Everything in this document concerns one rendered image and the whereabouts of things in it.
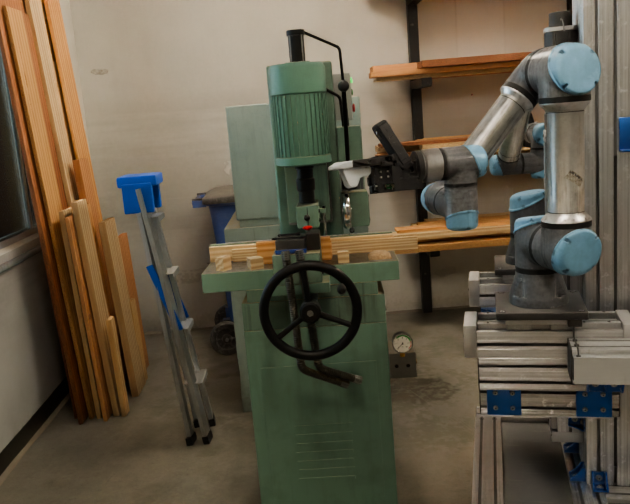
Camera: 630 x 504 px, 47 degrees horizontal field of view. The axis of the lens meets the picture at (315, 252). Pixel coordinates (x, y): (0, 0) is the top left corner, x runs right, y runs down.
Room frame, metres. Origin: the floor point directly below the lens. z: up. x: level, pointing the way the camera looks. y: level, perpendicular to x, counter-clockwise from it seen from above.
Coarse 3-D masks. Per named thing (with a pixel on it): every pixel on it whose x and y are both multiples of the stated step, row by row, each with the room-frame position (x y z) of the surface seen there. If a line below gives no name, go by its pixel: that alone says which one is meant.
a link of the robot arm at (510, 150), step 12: (528, 120) 2.42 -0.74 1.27; (516, 132) 2.43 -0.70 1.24; (504, 144) 2.49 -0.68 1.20; (516, 144) 2.47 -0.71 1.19; (492, 156) 2.58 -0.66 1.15; (504, 156) 2.52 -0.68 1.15; (516, 156) 2.51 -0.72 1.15; (492, 168) 2.57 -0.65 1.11; (504, 168) 2.55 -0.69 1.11; (516, 168) 2.56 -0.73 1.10
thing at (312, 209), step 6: (300, 204) 2.30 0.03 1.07; (306, 204) 2.29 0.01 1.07; (312, 204) 2.28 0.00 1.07; (318, 204) 2.31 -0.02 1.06; (300, 210) 2.25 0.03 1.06; (306, 210) 2.25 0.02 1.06; (312, 210) 2.25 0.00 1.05; (318, 210) 2.26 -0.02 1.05; (300, 216) 2.25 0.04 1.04; (312, 216) 2.25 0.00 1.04; (318, 216) 2.25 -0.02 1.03; (300, 222) 2.25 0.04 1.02; (306, 222) 2.25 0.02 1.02; (312, 222) 2.25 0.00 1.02; (318, 222) 2.25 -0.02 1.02
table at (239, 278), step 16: (336, 256) 2.26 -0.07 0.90; (352, 256) 2.23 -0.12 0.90; (208, 272) 2.17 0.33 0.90; (224, 272) 2.15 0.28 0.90; (240, 272) 2.14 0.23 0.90; (256, 272) 2.14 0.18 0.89; (272, 272) 2.14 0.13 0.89; (352, 272) 2.13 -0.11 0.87; (368, 272) 2.13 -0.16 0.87; (384, 272) 2.13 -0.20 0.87; (208, 288) 2.15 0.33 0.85; (224, 288) 2.15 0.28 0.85; (240, 288) 2.14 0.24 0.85; (256, 288) 2.14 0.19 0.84; (320, 288) 2.04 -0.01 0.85
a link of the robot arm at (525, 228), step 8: (536, 216) 1.85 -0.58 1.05; (520, 224) 1.82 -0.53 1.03; (528, 224) 1.80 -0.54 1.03; (536, 224) 1.79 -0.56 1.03; (520, 232) 1.82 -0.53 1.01; (528, 232) 1.80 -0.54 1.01; (536, 232) 1.77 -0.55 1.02; (520, 240) 1.82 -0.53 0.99; (528, 240) 1.78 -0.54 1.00; (520, 248) 1.82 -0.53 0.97; (528, 248) 1.78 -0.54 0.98; (520, 256) 1.82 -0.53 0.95; (528, 256) 1.79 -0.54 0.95; (520, 264) 1.82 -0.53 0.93; (528, 264) 1.80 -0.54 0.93; (536, 264) 1.79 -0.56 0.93
